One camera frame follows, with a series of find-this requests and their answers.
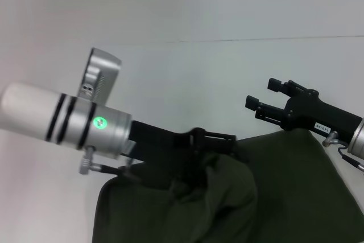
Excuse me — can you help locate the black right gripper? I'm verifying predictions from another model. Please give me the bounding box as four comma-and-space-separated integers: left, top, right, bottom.
245, 77, 364, 145

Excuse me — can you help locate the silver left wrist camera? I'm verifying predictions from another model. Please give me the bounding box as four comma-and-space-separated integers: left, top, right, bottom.
76, 47, 123, 105

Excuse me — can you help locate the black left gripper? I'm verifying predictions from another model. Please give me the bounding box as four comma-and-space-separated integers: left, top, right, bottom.
122, 119, 251, 172

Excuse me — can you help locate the grey right gripper cable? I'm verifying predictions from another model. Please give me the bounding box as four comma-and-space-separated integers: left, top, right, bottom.
323, 130, 364, 174

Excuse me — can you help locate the dark green FREE t-shirt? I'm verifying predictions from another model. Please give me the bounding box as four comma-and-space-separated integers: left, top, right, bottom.
91, 128, 364, 243

